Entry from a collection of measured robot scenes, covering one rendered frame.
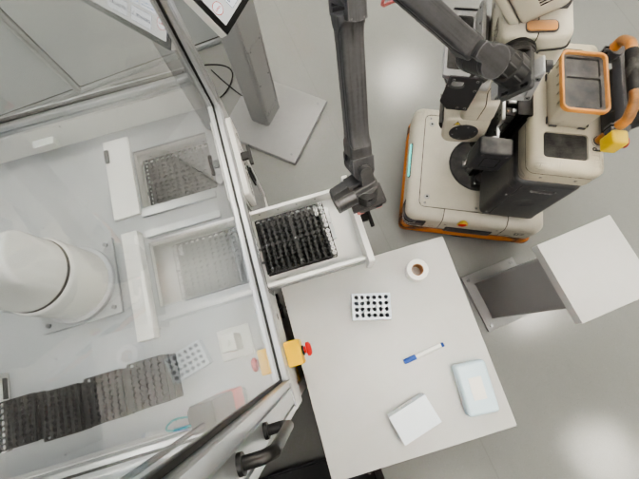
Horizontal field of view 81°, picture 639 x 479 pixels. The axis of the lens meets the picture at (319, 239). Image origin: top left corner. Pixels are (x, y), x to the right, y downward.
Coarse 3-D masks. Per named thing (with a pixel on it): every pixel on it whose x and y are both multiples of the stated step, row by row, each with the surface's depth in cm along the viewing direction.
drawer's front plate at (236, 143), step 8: (232, 128) 124; (232, 136) 123; (232, 144) 122; (240, 144) 131; (240, 152) 124; (240, 160) 121; (240, 168) 120; (240, 176) 119; (248, 184) 122; (248, 192) 118; (248, 200) 122
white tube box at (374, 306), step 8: (352, 296) 121; (360, 296) 121; (368, 296) 122; (376, 296) 121; (384, 296) 124; (352, 304) 120; (360, 304) 124; (368, 304) 124; (376, 304) 120; (384, 304) 120; (352, 312) 120; (360, 312) 120; (368, 312) 120; (376, 312) 119; (384, 312) 119
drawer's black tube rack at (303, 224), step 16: (304, 208) 119; (256, 224) 118; (272, 224) 118; (288, 224) 117; (304, 224) 117; (320, 224) 117; (272, 240) 116; (288, 240) 116; (304, 240) 116; (320, 240) 116; (272, 256) 118; (288, 256) 115; (304, 256) 118; (320, 256) 114; (336, 256) 117; (272, 272) 114
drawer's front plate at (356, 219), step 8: (344, 176) 118; (352, 216) 119; (360, 224) 113; (360, 232) 113; (360, 240) 116; (368, 240) 112; (360, 248) 121; (368, 248) 111; (368, 256) 111; (368, 264) 115
